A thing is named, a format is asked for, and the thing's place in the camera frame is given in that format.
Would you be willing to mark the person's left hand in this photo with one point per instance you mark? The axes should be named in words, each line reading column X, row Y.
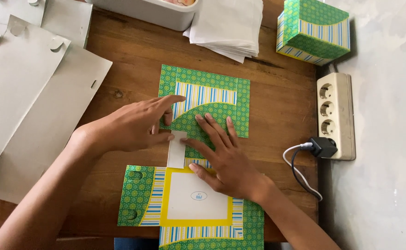
column 126, row 126

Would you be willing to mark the person's right hand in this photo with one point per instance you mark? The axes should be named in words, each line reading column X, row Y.
column 230, row 166

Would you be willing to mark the green patterned cardboard box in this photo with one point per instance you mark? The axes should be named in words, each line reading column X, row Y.
column 314, row 31
column 203, row 208

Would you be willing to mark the black charger plug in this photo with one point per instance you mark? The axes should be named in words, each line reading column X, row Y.
column 322, row 147

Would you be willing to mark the white plastic container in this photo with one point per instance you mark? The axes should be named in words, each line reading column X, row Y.
column 144, row 14

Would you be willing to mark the person's blue trousers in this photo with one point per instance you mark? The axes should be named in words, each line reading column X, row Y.
column 137, row 244

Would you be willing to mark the beige power strip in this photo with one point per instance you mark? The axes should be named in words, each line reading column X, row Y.
column 340, row 114

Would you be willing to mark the pink and yellow item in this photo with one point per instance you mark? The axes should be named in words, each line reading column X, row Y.
column 180, row 2

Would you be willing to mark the stack of white paper sheets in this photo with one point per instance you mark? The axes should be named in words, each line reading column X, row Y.
column 227, row 27

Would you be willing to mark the folded green patterned cardboard box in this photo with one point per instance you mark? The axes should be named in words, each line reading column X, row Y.
column 314, row 31

